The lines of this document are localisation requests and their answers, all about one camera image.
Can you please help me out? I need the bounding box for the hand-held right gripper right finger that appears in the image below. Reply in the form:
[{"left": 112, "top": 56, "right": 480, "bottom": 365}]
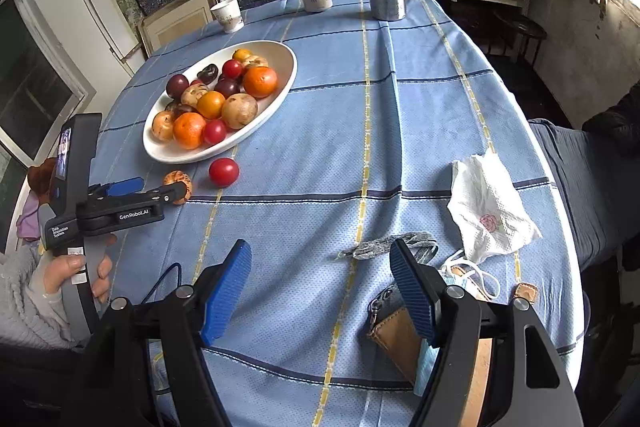
[{"left": 388, "top": 237, "right": 586, "bottom": 427}]

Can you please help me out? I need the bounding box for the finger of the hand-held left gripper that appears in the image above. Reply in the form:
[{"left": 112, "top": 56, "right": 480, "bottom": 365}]
[
  {"left": 106, "top": 183, "right": 188, "bottom": 208},
  {"left": 87, "top": 177, "right": 145, "bottom": 204}
]

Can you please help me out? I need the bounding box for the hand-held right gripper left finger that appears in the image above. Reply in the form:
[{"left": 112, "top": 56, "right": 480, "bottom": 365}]
[{"left": 75, "top": 238, "right": 253, "bottom": 427}]

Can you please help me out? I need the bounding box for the speckled yellow passion fruit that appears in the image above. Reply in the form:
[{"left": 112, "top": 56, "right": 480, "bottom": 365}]
[
  {"left": 180, "top": 83, "right": 210, "bottom": 108},
  {"left": 163, "top": 170, "right": 194, "bottom": 206},
  {"left": 151, "top": 111, "right": 177, "bottom": 142}
]

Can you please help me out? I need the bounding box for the large orange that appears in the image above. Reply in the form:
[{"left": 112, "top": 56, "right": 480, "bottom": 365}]
[
  {"left": 173, "top": 112, "right": 207, "bottom": 150},
  {"left": 243, "top": 66, "right": 279, "bottom": 99}
]

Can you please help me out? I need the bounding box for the small orange tangerine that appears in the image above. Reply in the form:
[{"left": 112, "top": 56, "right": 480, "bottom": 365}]
[{"left": 196, "top": 91, "right": 227, "bottom": 120}]

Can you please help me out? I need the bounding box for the dark red plum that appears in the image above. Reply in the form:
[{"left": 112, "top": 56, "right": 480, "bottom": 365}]
[
  {"left": 215, "top": 78, "right": 242, "bottom": 99},
  {"left": 166, "top": 74, "right": 190, "bottom": 99}
]

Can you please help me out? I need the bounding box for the large tan passion fruit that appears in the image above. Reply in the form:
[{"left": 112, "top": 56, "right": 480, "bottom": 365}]
[{"left": 221, "top": 94, "right": 259, "bottom": 130}]

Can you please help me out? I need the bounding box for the white plate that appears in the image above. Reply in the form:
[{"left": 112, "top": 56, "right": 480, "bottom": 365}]
[{"left": 142, "top": 41, "right": 299, "bottom": 164}]

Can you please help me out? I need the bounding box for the person's left forearm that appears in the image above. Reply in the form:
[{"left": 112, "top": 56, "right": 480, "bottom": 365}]
[{"left": 0, "top": 247, "right": 86, "bottom": 350}]

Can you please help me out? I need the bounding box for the person's left hand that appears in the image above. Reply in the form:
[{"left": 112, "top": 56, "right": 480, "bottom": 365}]
[{"left": 42, "top": 232, "right": 118, "bottom": 305}]

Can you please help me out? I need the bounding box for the metal key clasp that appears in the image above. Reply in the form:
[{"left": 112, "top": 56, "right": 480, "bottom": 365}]
[{"left": 367, "top": 289, "right": 398, "bottom": 325}]

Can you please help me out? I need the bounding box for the brown leather pouch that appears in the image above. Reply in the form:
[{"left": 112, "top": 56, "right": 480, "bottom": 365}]
[{"left": 367, "top": 284, "right": 493, "bottom": 427}]

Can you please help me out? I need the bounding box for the grey fabric face mask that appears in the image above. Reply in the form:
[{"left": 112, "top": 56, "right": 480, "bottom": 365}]
[{"left": 336, "top": 231, "right": 440, "bottom": 262}]

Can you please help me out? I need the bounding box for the crumpled white tissue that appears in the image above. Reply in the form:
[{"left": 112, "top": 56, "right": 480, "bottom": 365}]
[{"left": 446, "top": 150, "right": 543, "bottom": 264}]

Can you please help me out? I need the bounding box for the tan leather tab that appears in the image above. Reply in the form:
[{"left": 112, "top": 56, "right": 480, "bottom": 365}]
[{"left": 515, "top": 282, "right": 540, "bottom": 305}]

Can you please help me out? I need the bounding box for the white framed window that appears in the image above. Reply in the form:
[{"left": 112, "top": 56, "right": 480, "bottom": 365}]
[{"left": 0, "top": 0, "right": 98, "bottom": 168}]

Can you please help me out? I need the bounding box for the white wooden strip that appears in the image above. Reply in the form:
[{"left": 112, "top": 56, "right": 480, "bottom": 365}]
[{"left": 74, "top": 0, "right": 143, "bottom": 60}]

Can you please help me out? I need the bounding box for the blue plaid tablecloth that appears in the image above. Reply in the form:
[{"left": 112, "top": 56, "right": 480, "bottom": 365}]
[{"left": 87, "top": 0, "right": 586, "bottom": 427}]

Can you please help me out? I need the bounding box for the white paper cup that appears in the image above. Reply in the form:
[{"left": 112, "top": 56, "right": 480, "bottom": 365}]
[{"left": 210, "top": 0, "right": 245, "bottom": 34}]

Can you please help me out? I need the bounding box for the black jacket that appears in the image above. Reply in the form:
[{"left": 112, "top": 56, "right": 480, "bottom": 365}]
[{"left": 582, "top": 79, "right": 640, "bottom": 150}]

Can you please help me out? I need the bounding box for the black stool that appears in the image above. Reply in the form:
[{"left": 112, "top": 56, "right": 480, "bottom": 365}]
[{"left": 492, "top": 9, "right": 548, "bottom": 68}]

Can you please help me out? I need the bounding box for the black cable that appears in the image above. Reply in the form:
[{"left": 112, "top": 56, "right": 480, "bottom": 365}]
[{"left": 140, "top": 262, "right": 183, "bottom": 305}]

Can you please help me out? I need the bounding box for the light wooden picture frame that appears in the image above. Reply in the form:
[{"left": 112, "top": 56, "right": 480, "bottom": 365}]
[{"left": 136, "top": 0, "right": 221, "bottom": 58}]

